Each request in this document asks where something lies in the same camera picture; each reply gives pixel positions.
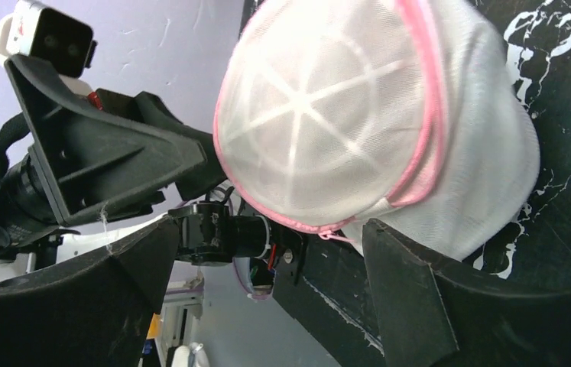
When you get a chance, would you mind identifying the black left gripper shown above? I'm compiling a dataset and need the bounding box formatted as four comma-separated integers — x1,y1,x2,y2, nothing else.
0,55,206,366

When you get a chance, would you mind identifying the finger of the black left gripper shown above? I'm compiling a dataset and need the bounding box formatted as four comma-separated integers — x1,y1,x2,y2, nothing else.
95,89,226,200

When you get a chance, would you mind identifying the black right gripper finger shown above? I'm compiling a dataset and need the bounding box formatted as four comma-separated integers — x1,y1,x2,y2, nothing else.
362,219,571,366

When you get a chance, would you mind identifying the white round mesh laundry bag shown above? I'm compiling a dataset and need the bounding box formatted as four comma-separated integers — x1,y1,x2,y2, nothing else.
213,1,540,260

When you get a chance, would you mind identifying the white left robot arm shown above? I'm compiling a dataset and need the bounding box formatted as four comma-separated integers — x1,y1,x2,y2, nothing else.
0,55,306,282

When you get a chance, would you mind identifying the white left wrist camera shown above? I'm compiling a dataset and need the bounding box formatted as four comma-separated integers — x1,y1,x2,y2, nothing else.
0,1,98,97

